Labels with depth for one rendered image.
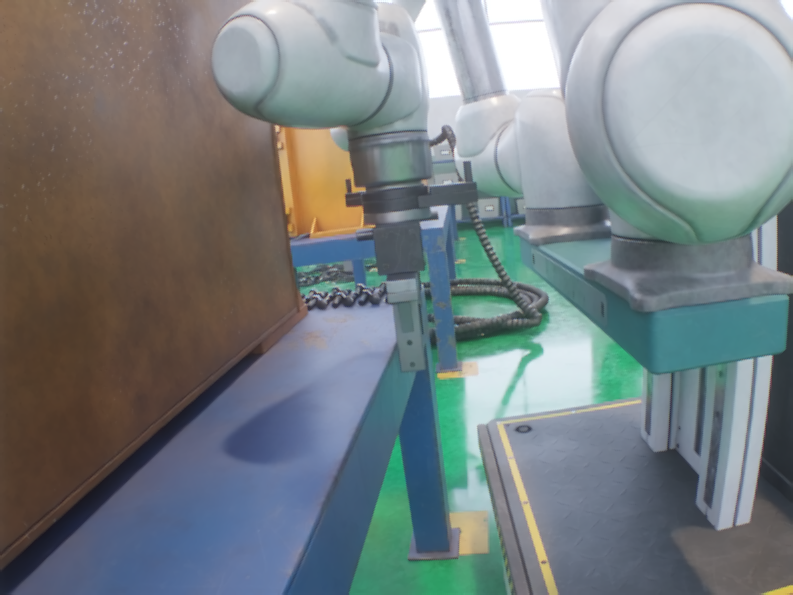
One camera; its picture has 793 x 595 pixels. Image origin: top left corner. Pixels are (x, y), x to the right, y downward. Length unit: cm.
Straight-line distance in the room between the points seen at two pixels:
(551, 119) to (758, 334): 56
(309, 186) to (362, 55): 227
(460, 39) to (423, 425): 80
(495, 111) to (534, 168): 19
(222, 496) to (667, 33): 43
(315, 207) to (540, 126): 189
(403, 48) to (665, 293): 35
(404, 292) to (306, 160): 222
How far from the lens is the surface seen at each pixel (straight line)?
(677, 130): 28
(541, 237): 94
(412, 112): 59
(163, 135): 62
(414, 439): 117
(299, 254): 245
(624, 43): 28
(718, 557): 84
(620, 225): 55
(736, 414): 79
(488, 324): 284
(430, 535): 131
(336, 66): 45
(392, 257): 56
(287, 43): 42
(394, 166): 58
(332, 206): 270
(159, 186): 59
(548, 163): 96
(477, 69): 114
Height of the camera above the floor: 85
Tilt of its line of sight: 14 degrees down
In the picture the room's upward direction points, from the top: 7 degrees counter-clockwise
